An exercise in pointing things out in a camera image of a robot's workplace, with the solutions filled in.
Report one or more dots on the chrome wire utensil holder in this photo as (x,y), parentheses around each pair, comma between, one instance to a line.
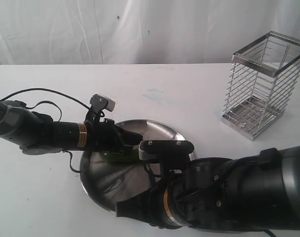
(262,78)

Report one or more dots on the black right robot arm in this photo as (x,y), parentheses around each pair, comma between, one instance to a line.
(252,194)

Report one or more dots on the green chili pepper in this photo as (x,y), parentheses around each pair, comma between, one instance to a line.
(132,157)

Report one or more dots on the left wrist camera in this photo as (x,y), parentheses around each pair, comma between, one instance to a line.
(99,102)

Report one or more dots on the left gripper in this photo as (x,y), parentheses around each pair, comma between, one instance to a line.
(105,136)

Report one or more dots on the round steel plate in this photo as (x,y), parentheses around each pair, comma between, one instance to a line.
(106,181)

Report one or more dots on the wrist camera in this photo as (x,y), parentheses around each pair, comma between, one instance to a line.
(152,149)
(99,102)

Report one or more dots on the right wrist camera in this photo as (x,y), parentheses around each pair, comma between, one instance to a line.
(152,149)

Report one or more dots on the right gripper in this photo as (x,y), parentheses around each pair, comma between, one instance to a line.
(152,205)

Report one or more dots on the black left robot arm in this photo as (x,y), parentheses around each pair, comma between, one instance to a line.
(38,134)

